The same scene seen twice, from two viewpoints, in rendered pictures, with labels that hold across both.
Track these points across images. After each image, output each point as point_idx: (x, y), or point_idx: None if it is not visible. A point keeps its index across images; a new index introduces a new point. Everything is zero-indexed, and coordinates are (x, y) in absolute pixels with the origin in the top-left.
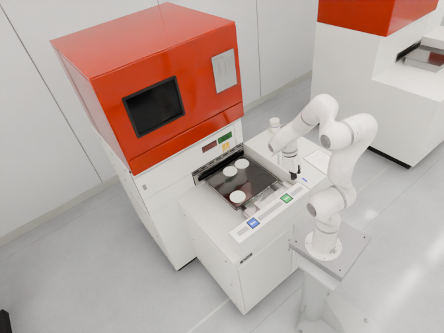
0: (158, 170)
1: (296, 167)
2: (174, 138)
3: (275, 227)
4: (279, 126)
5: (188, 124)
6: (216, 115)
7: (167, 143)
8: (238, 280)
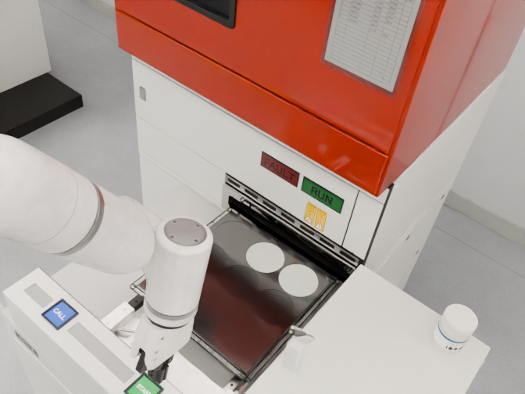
0: (173, 92)
1: (135, 347)
2: (197, 55)
3: (84, 388)
4: (194, 218)
5: (233, 59)
6: (303, 111)
7: (183, 51)
8: (22, 359)
